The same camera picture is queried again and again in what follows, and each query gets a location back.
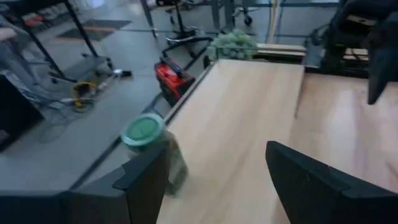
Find tangle of floor cables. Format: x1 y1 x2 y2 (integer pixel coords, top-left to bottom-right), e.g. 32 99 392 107
18 68 114 114

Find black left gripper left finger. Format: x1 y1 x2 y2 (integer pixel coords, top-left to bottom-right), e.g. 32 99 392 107
0 142 172 224

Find black office chair chrome ring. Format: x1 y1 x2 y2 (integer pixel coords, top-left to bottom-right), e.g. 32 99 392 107
161 0 215 54

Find beige post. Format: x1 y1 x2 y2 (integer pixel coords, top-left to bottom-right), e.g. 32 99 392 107
266 0 281 45

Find glass spice jar green lid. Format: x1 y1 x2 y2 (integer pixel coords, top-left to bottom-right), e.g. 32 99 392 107
120 112 189 197

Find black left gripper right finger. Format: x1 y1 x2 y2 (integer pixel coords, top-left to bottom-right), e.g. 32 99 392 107
265 140 398 224

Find red portable power station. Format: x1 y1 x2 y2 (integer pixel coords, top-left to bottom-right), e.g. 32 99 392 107
154 57 197 107

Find grey metal desk legs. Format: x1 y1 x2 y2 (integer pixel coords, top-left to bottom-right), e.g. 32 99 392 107
210 0 238 32

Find dark floor mat orange stripe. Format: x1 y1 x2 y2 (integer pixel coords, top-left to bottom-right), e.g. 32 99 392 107
57 19 132 42

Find green artificial potted plant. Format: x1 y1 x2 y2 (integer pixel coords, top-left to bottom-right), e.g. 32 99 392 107
206 29 259 62

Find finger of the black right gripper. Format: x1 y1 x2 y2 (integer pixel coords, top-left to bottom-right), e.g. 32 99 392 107
368 12 398 105

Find black desk frame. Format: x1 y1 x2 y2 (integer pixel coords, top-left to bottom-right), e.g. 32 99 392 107
0 0 113 84

